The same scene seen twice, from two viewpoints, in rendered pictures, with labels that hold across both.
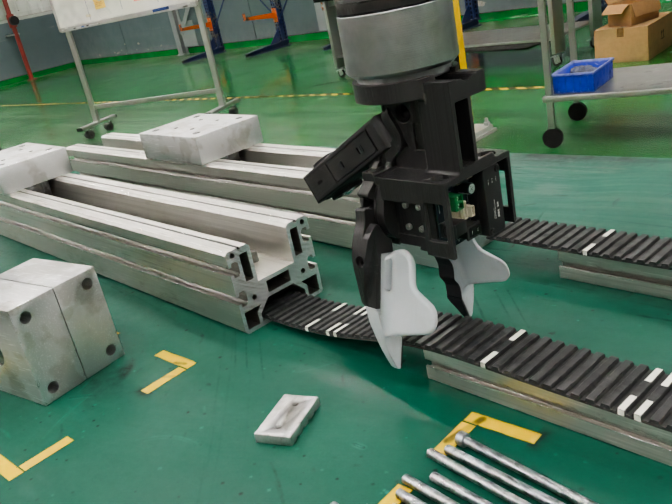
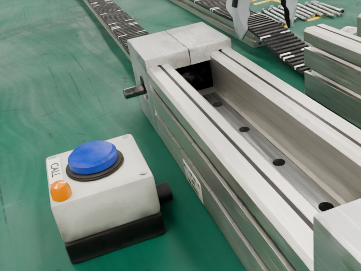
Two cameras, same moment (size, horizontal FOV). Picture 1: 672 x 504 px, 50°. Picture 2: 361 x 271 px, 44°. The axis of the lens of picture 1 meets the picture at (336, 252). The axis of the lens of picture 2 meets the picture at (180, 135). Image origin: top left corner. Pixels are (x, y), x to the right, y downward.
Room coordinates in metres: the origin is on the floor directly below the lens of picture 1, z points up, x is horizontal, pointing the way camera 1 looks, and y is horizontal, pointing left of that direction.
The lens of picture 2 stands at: (1.20, 0.09, 1.03)
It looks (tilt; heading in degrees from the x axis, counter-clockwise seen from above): 29 degrees down; 205
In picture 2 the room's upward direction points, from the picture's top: 10 degrees counter-clockwise
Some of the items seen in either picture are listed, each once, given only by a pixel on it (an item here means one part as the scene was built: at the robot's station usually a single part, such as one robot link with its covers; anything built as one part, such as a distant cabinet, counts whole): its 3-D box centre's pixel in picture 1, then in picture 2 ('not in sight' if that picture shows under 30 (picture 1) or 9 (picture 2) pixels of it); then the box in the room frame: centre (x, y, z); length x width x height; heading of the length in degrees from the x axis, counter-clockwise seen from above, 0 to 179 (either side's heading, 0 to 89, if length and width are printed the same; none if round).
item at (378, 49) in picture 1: (402, 40); not in sight; (0.49, -0.07, 1.03); 0.08 x 0.08 x 0.05
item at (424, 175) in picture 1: (426, 160); not in sight; (0.48, -0.07, 0.95); 0.09 x 0.08 x 0.12; 39
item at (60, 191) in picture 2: not in sight; (59, 189); (0.99, -0.12, 0.85); 0.02 x 0.02 x 0.01
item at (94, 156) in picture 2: not in sight; (94, 161); (0.94, -0.11, 0.84); 0.04 x 0.04 x 0.02
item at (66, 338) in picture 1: (50, 321); not in sight; (0.64, 0.28, 0.83); 0.11 x 0.10 x 0.10; 140
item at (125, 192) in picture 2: not in sight; (113, 189); (0.94, -0.11, 0.81); 0.10 x 0.08 x 0.06; 129
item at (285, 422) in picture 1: (288, 419); (346, 34); (0.46, 0.06, 0.78); 0.05 x 0.03 x 0.01; 152
